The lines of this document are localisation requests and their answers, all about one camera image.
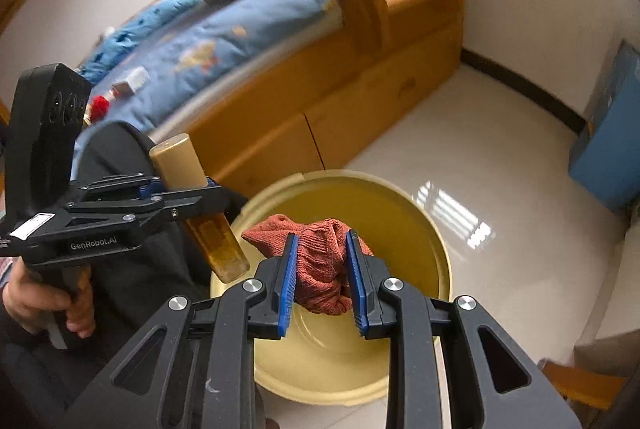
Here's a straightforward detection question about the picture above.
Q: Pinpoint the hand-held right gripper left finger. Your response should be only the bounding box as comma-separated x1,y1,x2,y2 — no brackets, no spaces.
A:
65,231,301,429

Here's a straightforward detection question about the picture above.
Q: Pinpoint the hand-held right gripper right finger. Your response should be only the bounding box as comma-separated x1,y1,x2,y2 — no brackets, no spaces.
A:
345,230,583,429

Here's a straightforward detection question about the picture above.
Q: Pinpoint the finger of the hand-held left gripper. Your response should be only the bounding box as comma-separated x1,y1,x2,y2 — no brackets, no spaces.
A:
75,173,166,201
62,186,229,230

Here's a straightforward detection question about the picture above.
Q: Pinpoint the red knitted cloth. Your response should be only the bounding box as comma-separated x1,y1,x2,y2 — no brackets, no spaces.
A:
241,215,375,316

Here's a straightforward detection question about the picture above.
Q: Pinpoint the gold capped amber bottle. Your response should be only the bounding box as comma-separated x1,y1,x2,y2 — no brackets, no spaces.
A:
149,134,251,284

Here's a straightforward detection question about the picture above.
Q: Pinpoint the yellow plastic bin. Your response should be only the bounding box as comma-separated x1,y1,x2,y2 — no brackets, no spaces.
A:
210,169,453,407

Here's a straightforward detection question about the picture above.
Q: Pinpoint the person's left hand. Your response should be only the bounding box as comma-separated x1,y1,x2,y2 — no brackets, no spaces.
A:
2,265,96,336

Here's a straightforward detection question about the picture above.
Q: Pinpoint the red fluffy item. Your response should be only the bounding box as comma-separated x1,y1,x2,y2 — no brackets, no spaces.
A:
82,94,112,125

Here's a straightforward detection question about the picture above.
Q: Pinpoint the wooden bed drawer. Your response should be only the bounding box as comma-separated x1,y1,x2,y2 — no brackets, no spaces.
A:
200,112,313,200
305,54,441,162

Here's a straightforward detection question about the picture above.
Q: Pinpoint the small white box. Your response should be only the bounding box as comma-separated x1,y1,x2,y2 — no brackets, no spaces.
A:
111,66,151,99

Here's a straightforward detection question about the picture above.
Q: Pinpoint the light blue patterned blanket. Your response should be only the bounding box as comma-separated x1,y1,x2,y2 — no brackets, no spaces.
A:
75,0,206,85

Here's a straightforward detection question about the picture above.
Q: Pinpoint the white mattress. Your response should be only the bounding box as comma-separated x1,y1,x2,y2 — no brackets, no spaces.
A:
150,9,347,135

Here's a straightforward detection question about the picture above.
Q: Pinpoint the blue quilt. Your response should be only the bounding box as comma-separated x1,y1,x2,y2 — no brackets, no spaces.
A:
75,0,346,135

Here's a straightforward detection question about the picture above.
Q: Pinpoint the wooden chair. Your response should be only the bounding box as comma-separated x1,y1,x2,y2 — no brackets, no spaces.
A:
537,356,628,412

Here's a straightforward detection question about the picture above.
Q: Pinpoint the blue cardboard box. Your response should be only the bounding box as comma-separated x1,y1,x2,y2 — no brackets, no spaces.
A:
567,38,640,212

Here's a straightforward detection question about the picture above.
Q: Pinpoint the wooden bed frame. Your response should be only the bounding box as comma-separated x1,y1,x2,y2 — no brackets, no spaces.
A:
0,0,466,201

